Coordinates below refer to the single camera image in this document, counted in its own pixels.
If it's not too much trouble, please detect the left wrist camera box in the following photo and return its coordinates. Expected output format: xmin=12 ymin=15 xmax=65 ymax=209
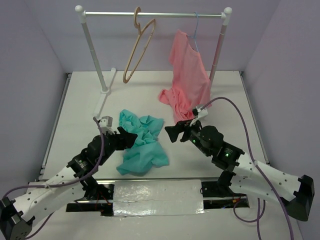
xmin=98 ymin=116 xmax=114 ymax=134

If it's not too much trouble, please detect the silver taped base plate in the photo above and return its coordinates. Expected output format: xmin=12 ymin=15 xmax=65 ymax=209
xmin=66 ymin=179 xmax=249 ymax=217

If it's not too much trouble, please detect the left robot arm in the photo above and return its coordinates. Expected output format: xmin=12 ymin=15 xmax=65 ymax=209
xmin=0 ymin=127 xmax=138 ymax=240

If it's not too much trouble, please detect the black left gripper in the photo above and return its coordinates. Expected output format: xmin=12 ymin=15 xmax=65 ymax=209
xmin=98 ymin=126 xmax=138 ymax=165

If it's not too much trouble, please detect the teal t shirt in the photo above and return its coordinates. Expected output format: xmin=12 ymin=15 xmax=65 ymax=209
xmin=116 ymin=109 xmax=170 ymax=176

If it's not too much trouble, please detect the blue wire hanger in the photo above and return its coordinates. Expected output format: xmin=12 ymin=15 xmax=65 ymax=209
xmin=187 ymin=11 xmax=199 ymax=52

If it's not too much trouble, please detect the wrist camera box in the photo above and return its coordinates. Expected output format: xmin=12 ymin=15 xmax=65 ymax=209
xmin=192 ymin=104 xmax=208 ymax=121
xmin=98 ymin=116 xmax=114 ymax=134

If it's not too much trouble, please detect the tan wooden hanger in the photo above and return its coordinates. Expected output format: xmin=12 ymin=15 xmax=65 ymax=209
xmin=122 ymin=6 xmax=156 ymax=84

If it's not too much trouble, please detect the pink t shirt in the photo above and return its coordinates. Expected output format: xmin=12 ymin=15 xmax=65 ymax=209
xmin=158 ymin=30 xmax=212 ymax=123

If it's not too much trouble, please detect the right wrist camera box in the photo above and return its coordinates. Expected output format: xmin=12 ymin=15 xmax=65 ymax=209
xmin=192 ymin=104 xmax=208 ymax=121

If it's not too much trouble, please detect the white clothes rack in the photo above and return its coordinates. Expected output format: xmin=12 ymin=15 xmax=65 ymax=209
xmin=74 ymin=5 xmax=233 ymax=118

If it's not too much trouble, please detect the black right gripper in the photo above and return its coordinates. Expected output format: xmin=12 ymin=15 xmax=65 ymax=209
xmin=164 ymin=115 xmax=211 ymax=156

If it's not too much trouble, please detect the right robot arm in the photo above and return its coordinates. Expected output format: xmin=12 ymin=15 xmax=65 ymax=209
xmin=165 ymin=120 xmax=315 ymax=222

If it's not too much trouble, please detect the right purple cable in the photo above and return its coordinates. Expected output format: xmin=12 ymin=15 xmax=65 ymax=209
xmin=199 ymin=97 xmax=294 ymax=240

